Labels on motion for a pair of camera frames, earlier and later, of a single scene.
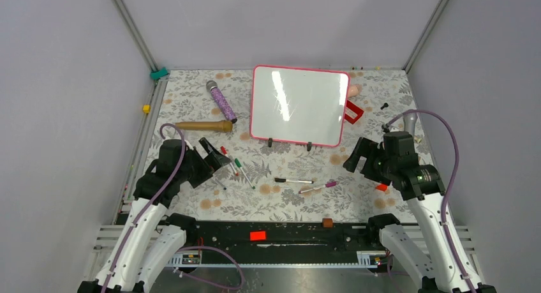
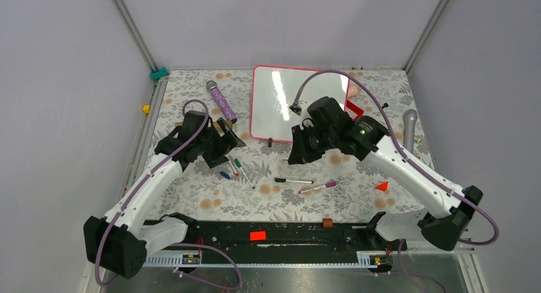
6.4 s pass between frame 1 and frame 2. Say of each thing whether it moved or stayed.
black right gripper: moved
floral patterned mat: stayed
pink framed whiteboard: stayed
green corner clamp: stayed
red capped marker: stayed
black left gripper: moved
